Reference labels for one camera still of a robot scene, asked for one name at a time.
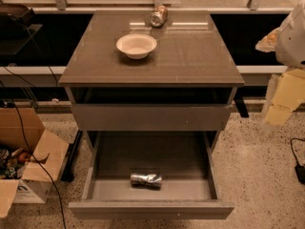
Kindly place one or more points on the brown soda can on counter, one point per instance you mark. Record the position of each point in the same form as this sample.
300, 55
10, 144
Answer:
159, 16

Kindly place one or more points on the closed top drawer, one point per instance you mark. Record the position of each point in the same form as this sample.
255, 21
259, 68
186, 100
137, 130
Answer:
90, 117

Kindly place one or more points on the open cardboard box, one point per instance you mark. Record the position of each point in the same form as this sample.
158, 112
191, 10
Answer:
31, 158

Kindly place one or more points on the snack bags in box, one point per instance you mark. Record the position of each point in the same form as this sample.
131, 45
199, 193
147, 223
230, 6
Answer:
12, 163

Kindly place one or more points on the grey drawer cabinet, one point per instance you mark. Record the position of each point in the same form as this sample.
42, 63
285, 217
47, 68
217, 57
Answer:
190, 65

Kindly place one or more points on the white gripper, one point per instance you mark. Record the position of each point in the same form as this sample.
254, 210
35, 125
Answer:
292, 42

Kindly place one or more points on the silver redbull can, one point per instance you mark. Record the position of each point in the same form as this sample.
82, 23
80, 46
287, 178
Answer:
150, 180

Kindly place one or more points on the open middle drawer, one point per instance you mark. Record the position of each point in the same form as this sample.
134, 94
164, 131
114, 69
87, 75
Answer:
183, 159

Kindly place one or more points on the white paper bowl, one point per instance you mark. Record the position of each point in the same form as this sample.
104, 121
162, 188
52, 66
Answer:
136, 46

